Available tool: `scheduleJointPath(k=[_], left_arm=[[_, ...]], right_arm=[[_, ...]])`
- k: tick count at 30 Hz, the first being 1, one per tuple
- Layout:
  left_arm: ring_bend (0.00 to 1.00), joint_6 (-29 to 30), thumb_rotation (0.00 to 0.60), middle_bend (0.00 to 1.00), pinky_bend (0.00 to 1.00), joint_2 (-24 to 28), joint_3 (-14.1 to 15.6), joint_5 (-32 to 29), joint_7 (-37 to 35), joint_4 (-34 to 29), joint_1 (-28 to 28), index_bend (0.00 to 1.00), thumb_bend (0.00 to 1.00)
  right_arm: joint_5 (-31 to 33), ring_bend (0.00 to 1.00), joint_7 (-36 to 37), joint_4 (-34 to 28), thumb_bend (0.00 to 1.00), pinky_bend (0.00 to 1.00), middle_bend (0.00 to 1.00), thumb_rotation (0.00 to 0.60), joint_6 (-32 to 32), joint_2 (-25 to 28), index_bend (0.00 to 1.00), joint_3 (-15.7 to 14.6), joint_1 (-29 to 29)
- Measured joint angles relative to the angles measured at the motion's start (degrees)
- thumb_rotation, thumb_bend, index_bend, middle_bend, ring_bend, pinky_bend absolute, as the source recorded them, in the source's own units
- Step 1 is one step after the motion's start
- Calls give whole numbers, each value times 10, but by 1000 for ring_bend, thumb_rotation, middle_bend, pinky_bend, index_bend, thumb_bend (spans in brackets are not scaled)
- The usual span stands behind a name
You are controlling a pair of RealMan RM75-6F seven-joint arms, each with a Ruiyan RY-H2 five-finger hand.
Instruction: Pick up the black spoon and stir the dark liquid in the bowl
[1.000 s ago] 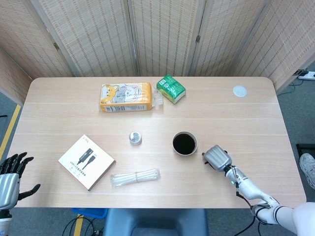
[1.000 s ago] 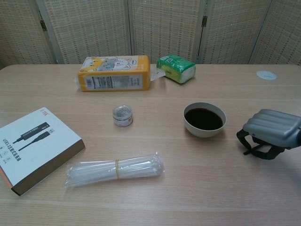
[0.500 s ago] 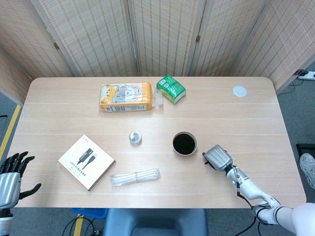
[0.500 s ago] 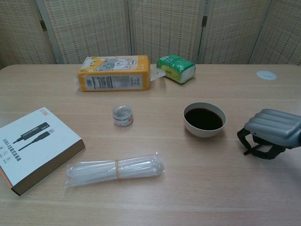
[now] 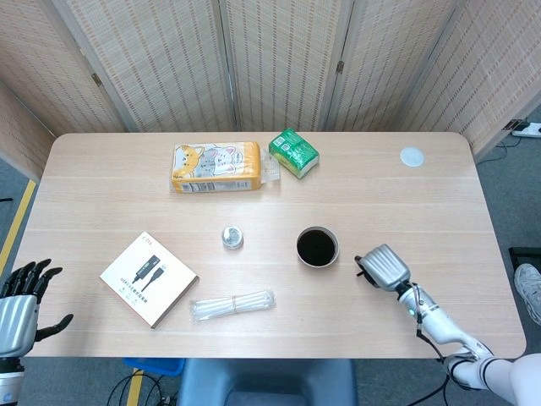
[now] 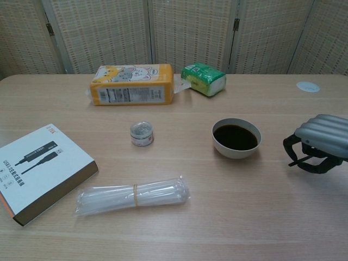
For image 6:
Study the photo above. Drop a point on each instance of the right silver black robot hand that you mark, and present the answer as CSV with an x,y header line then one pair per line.
x,y
326,136

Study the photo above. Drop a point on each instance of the small black plastic spoon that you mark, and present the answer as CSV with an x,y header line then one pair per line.
x,y
297,162

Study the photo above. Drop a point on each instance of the white bowl of dark liquid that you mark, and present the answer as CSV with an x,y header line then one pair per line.
x,y
234,154

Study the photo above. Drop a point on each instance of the white round table grommet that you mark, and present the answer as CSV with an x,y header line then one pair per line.
x,y
308,86

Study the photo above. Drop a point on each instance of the green tissue pack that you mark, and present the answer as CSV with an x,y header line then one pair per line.
x,y
204,79

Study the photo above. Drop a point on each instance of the woven folding screen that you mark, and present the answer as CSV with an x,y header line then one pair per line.
x,y
190,32

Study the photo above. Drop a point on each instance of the small round clear tin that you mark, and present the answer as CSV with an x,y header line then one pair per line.
x,y
142,136

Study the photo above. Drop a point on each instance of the yellow rubber band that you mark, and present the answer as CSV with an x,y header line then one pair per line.
x,y
136,195

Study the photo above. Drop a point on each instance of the yellow cat print tissue pack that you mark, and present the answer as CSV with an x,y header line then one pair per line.
x,y
130,95

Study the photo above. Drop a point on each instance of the clear wrapped straw bundle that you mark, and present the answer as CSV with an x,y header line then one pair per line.
x,y
114,197

